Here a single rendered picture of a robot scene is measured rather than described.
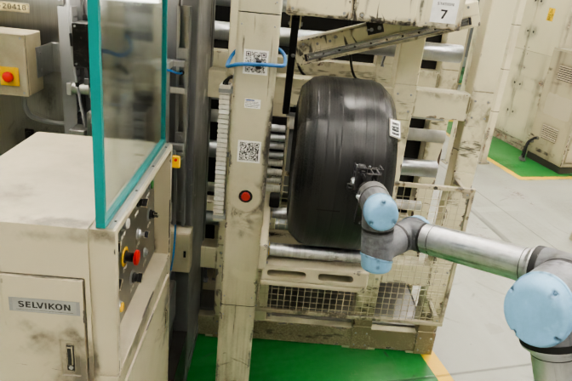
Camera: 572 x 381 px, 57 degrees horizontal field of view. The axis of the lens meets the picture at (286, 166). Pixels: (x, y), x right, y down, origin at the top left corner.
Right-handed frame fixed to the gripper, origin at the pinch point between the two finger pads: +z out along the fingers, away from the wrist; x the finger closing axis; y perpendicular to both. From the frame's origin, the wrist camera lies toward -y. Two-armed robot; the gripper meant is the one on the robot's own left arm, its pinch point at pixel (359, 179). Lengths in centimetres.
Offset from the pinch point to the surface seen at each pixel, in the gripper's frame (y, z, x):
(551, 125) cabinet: -31, 410, -272
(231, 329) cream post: -71, 29, 34
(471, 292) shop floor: -107, 152, -108
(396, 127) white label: 14.9, 9.0, -10.2
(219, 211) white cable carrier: -23, 25, 42
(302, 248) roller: -30.6, 17.5, 12.2
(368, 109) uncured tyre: 19.1, 10.9, -1.7
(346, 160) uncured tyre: 4.9, 2.0, 4.3
